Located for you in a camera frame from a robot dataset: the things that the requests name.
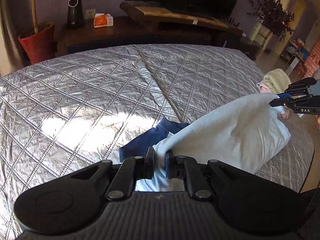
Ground wooden slab television riser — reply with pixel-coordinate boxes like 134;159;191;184
119;1;243;37

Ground printed blue-sleeved raglan shirt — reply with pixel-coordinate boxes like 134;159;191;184
119;93;292;193

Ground orange tissue pack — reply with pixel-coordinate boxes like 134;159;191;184
93;13;114;28

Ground folded pale green garment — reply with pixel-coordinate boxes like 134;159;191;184
264;68;292;94

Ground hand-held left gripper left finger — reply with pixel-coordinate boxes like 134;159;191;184
69;146;156;202

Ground beige curtain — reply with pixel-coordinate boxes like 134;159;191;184
0;0;28;68

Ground dark wooden low cabinet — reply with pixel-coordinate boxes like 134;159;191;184
57;16;259;60

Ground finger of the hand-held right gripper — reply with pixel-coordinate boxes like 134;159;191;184
276;77;317;98
269;95;320;116

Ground silver quilted table mat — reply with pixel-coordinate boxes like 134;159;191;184
0;44;315;240

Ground red plant pot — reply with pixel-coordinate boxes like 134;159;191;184
18;22;55;64

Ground cluttered storage rack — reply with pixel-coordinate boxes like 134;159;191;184
280;36;320;77

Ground dark dried flower bouquet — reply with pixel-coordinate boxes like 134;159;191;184
247;0;295;43

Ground folded pink garment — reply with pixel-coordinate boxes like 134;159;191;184
256;80;290;119

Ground black tabletop appliance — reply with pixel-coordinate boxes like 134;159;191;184
66;0;85;29

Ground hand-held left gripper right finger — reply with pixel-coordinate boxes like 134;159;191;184
165;149;252;202

